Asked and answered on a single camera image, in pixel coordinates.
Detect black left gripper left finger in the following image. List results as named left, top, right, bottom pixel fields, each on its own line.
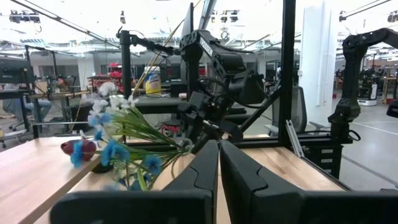
left=49, top=139, right=220, bottom=224

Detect black aluminium table frame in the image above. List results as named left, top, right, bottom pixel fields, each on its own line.
left=119, top=0, right=352, bottom=190

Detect dark red artificial tulip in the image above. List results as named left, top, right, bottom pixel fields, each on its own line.
left=60, top=138, right=98, bottom=162

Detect silver aluminium brace bar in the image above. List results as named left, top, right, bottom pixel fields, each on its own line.
left=285, top=119, right=305, bottom=158

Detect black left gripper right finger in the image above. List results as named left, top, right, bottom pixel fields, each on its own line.
left=220, top=139, right=398, bottom=224

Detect grey office chair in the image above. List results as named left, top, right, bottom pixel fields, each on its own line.
left=265, top=86, right=308, bottom=135

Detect yellow extension cord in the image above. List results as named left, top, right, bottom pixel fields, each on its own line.
left=132, top=17, right=187, bottom=98

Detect red stool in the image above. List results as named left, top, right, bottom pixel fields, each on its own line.
left=159, top=122, right=182, bottom=138

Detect bulbous clear glass vase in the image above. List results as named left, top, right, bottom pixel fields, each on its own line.
left=181, top=138, right=195, bottom=154

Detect black monitor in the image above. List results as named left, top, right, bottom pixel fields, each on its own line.
left=0, top=58, right=35, bottom=85

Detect yellow wipes canister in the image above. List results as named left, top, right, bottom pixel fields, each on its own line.
left=144, top=65, right=162, bottom=95

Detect person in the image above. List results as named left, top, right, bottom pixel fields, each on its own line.
left=2, top=82, right=53, bottom=125

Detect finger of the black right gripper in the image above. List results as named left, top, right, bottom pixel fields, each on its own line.
left=191, top=128, right=219, bottom=155
left=185, top=114, right=203, bottom=146

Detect blue artificial flower sprig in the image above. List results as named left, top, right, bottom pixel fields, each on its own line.
left=68, top=111, right=191, bottom=192

